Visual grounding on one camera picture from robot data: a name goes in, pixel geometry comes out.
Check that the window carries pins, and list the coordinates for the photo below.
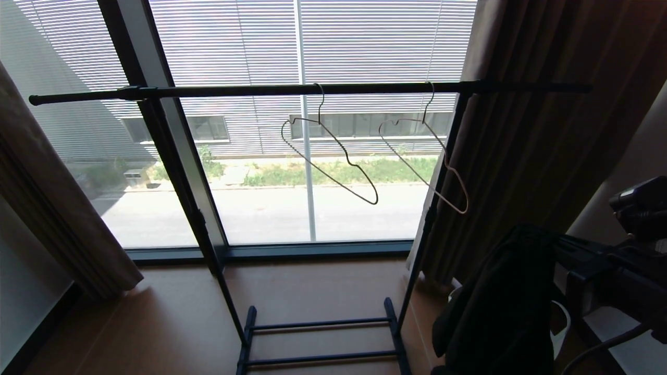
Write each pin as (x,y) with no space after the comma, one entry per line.
(260,52)

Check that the black shorts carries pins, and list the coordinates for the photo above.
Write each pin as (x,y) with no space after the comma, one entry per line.
(500,302)

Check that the brown curtain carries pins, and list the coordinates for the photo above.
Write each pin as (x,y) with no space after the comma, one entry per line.
(547,104)
(52,208)

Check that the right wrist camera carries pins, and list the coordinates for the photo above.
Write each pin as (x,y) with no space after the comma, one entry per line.
(641,208)

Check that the black clothes rack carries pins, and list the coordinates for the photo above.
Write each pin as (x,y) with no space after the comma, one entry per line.
(312,89)

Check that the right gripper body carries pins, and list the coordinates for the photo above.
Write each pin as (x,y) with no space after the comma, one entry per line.
(635,291)

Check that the white laundry basket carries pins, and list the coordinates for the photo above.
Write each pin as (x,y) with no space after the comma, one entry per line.
(563,323)

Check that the pink clothes hanger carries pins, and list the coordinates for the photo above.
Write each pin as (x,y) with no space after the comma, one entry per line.
(466,205)
(375,198)

